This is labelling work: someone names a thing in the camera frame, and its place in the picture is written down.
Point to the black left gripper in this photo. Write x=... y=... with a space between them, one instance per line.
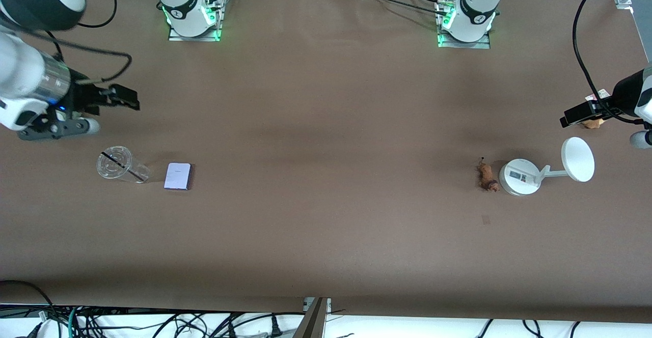
x=624 y=94

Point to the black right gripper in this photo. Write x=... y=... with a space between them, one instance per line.
x=81 y=96

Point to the small lavender box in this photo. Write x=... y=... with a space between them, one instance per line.
x=178 y=176

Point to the brown lion statue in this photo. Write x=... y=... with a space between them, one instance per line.
x=488 y=176

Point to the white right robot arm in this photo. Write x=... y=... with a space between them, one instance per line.
x=20 y=78

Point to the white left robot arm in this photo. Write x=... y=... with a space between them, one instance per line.
x=476 y=2

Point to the brown plush toy with tag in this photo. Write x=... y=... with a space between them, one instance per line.
x=592 y=123

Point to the clear plastic cup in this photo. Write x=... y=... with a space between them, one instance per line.
x=113 y=161

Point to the black drinking straw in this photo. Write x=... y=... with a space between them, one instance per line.
x=122 y=166

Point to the white round desk lamp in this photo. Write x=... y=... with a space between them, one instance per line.
x=517 y=177

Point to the brown table cover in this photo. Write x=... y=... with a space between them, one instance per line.
x=326 y=251

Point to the metal support beam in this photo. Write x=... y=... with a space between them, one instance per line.
x=316 y=320

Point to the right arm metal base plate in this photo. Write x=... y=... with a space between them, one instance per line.
x=178 y=38

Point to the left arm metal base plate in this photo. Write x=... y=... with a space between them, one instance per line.
x=484 y=45

